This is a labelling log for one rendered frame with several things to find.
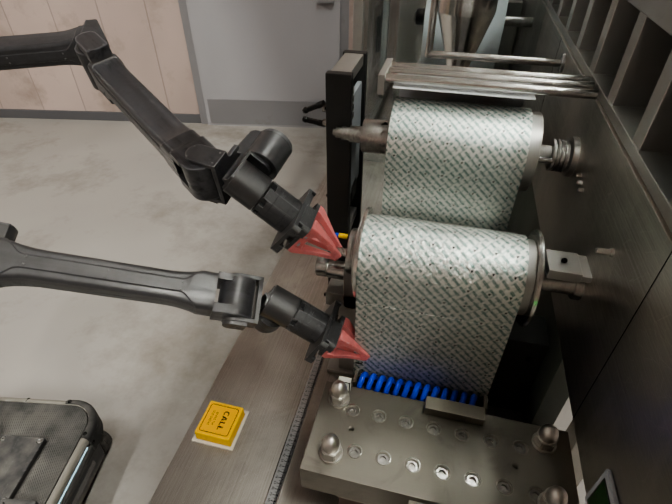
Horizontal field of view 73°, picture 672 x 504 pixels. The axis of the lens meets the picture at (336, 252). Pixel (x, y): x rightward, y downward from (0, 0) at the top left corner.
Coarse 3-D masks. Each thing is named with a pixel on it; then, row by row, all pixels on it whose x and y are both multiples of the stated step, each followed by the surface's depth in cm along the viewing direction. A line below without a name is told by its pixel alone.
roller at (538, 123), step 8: (536, 112) 79; (536, 120) 77; (536, 128) 76; (536, 136) 76; (536, 144) 76; (528, 152) 76; (536, 152) 76; (528, 160) 76; (536, 160) 76; (528, 168) 77; (528, 176) 78; (520, 184) 80; (528, 184) 79
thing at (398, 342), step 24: (360, 312) 73; (384, 312) 72; (408, 312) 70; (360, 336) 77; (384, 336) 75; (408, 336) 74; (432, 336) 72; (456, 336) 71; (480, 336) 70; (504, 336) 69; (360, 360) 80; (384, 360) 79; (408, 360) 77; (432, 360) 76; (456, 360) 74; (480, 360) 73; (432, 384) 80; (456, 384) 78; (480, 384) 77
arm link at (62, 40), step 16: (64, 32) 88; (80, 32) 86; (96, 32) 86; (0, 48) 86; (16, 48) 86; (32, 48) 86; (48, 48) 87; (64, 48) 87; (0, 64) 88; (16, 64) 88; (32, 64) 89; (48, 64) 89; (64, 64) 90; (80, 64) 90
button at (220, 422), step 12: (216, 408) 88; (228, 408) 88; (240, 408) 88; (204, 420) 86; (216, 420) 86; (228, 420) 86; (240, 420) 87; (204, 432) 84; (216, 432) 84; (228, 432) 84; (228, 444) 84
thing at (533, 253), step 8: (360, 224) 70; (528, 240) 67; (536, 248) 65; (536, 256) 64; (352, 264) 68; (528, 264) 64; (536, 264) 63; (352, 272) 69; (528, 272) 63; (536, 272) 63; (352, 280) 70; (528, 280) 63; (528, 288) 63; (528, 296) 64; (520, 304) 65; (528, 304) 65; (520, 312) 66
